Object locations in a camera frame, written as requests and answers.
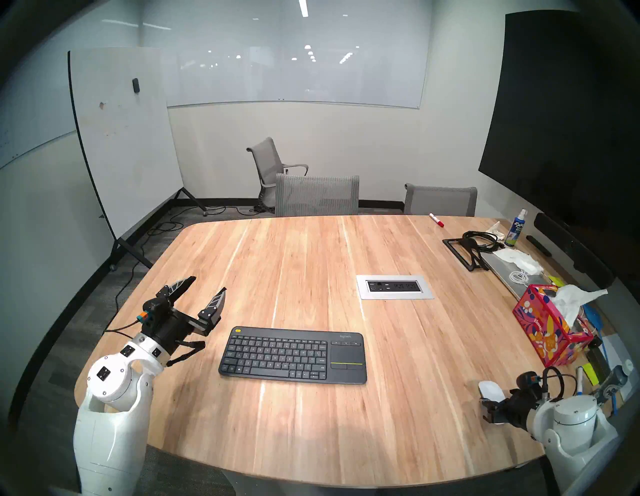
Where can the red floral tissue box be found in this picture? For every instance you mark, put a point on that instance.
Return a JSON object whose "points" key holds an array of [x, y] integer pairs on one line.
{"points": [[545, 327]]}

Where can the rolling whiteboard on black stand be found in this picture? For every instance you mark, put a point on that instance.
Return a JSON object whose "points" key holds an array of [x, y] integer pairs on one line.
{"points": [[125, 145]]}

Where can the grey fabric chair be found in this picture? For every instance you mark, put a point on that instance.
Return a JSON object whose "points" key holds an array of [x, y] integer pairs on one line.
{"points": [[440, 201]]}

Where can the red whiteboard marker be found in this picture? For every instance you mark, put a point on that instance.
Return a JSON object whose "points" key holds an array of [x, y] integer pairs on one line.
{"points": [[436, 220]]}

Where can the large black wall screen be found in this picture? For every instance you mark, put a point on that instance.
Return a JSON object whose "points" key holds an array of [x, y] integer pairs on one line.
{"points": [[555, 130]]}

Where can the white paper sheet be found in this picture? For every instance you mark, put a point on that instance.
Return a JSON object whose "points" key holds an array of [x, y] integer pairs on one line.
{"points": [[617, 350]]}

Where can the blue marker pen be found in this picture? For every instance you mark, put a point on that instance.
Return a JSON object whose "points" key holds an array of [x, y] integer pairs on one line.
{"points": [[580, 380]]}

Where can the black laptop stand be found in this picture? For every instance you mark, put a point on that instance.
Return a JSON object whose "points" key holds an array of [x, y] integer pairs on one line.
{"points": [[470, 246]]}

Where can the linear ceiling light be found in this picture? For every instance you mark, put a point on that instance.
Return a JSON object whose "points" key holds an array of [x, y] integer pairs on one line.
{"points": [[303, 7]]}

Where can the blue plastic item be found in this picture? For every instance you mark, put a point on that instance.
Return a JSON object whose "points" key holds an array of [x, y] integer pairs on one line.
{"points": [[592, 315]]}

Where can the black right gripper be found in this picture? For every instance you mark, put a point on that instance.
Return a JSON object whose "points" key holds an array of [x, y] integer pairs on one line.
{"points": [[525, 402]]}

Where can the whiteboard cleaner spray bottle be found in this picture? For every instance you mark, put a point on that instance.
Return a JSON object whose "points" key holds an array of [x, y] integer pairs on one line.
{"points": [[516, 231]]}

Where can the wall glass whiteboard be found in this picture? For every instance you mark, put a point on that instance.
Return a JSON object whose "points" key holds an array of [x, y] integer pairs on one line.
{"points": [[30, 100], [300, 80]]}

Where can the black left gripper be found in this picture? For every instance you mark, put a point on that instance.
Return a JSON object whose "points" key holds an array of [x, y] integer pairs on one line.
{"points": [[170, 327]]}

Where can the crumpled white tissue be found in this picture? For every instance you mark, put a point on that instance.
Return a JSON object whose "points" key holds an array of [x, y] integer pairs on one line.
{"points": [[495, 228]]}

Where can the black video sound bar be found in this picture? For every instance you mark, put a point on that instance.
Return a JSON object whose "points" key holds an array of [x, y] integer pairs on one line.
{"points": [[570, 247]]}

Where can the silver table power outlet panel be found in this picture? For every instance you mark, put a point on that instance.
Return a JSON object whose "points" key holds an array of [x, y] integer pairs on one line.
{"points": [[395, 287]]}

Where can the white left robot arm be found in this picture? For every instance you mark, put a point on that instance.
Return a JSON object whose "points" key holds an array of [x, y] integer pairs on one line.
{"points": [[110, 430]]}

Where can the silver laptop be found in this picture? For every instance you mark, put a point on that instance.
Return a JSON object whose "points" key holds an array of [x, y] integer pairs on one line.
{"points": [[505, 277]]}

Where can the grey office chair with armrests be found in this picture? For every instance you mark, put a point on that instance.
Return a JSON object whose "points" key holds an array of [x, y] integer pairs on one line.
{"points": [[265, 155]]}

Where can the grey and black can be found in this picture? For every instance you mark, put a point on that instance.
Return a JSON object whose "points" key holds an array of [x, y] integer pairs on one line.
{"points": [[610, 382]]}

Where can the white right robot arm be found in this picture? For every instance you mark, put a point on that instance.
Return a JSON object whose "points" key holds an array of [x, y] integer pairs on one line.
{"points": [[575, 430]]}

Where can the wide grey mesh chair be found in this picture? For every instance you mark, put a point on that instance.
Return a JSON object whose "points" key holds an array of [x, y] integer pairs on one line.
{"points": [[317, 196]]}

